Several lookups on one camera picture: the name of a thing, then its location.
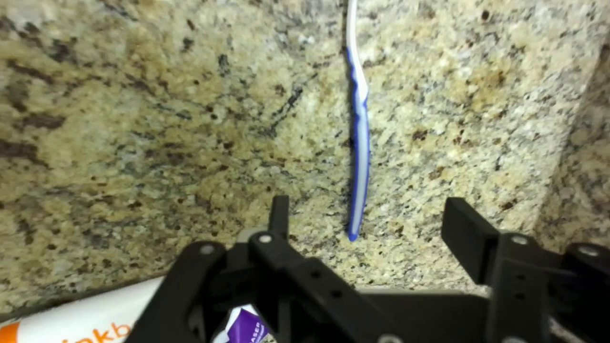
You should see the purple and white tube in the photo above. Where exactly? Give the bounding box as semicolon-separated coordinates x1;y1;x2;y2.
212;303;279;343

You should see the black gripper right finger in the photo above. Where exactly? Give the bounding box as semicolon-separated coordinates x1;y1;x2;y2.
439;196;610;343

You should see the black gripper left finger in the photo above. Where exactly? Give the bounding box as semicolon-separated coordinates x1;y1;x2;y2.
124;192;408;343

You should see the blue toothbrush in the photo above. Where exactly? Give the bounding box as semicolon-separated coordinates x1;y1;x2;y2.
343;0;374;244

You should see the white toothpaste tube orange band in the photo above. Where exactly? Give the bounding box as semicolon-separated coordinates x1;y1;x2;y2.
0;274;168;343

